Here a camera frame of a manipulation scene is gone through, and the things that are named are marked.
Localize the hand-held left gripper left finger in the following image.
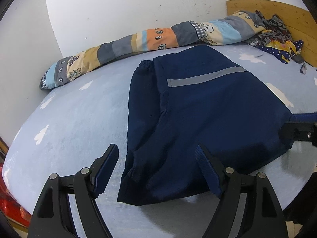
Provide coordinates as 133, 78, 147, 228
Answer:
27, 144, 119, 238

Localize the red plastic object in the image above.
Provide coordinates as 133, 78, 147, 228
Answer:
0, 162, 32, 228

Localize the navy blue jacket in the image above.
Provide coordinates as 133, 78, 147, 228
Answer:
117, 45, 294, 206

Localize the wooden headboard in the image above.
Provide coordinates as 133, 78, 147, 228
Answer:
226, 0, 317, 67

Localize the navy star-printed cloth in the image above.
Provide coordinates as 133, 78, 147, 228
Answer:
263, 39, 305, 65

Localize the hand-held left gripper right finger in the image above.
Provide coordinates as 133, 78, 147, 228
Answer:
195, 144, 289, 238

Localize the grey patterned cloth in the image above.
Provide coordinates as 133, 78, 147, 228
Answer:
248, 10, 297, 47

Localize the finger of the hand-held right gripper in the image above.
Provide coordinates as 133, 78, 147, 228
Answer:
280, 112, 317, 149

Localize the light blue cloud bed sheet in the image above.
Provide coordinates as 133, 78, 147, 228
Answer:
1, 42, 317, 238

